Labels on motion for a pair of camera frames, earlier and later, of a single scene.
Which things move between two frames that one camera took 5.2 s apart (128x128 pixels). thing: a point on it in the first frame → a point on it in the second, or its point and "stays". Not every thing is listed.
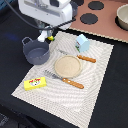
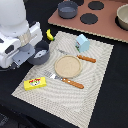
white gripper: (48, 12) → (9, 46)
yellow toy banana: (51, 38) stays
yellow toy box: (35, 83) stays
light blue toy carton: (82, 44) stays
